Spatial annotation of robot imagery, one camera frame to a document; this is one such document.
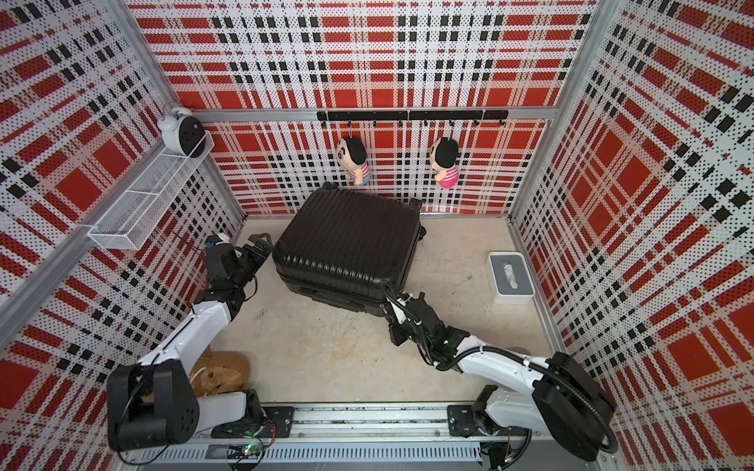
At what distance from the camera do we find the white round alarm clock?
0.78 meters

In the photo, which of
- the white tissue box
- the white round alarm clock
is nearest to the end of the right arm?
the white tissue box

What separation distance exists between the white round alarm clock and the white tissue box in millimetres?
1003

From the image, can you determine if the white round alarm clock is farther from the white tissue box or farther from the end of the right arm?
Result: the white tissue box

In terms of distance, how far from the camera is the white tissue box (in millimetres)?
945
